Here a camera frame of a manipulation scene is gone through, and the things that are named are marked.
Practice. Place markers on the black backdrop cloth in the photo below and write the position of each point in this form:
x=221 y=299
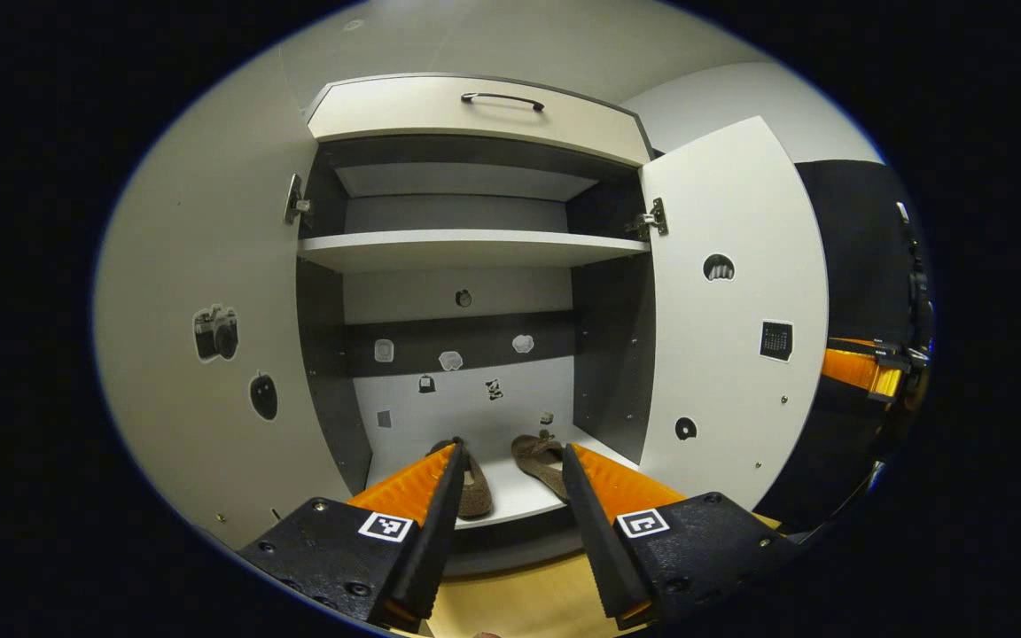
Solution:
x=847 y=248

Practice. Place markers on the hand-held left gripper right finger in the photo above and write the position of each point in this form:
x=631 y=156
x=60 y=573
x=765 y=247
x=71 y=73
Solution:
x=595 y=532

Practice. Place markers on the cabinet door with calendar sticker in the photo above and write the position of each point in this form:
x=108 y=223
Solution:
x=723 y=381

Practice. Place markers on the white shoe cabinet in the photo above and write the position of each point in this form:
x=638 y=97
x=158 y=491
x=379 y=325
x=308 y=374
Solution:
x=448 y=416

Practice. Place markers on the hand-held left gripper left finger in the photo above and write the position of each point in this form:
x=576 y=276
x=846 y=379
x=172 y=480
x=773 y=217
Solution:
x=435 y=532

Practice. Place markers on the white cabinet shelf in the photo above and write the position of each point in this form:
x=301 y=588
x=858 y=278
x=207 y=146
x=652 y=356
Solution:
x=519 y=501
x=466 y=250

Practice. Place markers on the round ceiling sensor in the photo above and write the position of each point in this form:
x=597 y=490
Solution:
x=353 y=25

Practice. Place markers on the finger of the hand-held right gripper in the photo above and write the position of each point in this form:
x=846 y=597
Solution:
x=856 y=345
x=852 y=368

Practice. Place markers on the metal door hinge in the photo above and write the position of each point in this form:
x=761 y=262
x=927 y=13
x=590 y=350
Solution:
x=296 y=202
x=652 y=219

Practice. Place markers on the brown fuzzy shoe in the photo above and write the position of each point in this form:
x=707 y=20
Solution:
x=478 y=492
x=539 y=461

